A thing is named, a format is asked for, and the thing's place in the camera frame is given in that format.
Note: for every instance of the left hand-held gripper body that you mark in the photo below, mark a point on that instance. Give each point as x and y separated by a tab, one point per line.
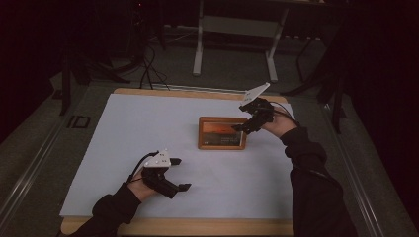
159	161

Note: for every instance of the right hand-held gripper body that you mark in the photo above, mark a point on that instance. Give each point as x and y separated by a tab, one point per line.
262	110

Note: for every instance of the wooden photo frame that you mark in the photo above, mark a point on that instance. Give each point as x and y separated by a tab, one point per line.
222	133

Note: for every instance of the person's right hand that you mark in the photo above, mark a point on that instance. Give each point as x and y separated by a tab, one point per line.
281	126

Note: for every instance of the person's left hand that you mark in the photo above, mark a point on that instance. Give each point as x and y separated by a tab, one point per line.
140	189

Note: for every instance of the white table mat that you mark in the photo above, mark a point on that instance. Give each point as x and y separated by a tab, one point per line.
131	148

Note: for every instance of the black stand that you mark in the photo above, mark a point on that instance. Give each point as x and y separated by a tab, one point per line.
336	92
66	82

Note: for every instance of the white metal stand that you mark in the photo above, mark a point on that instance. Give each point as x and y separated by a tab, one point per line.
237	26

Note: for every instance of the metal floor rail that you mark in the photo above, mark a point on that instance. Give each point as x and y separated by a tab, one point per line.
26	177
355	174
197	88

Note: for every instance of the black floor bracket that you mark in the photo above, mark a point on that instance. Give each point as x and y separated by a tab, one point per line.
79	121

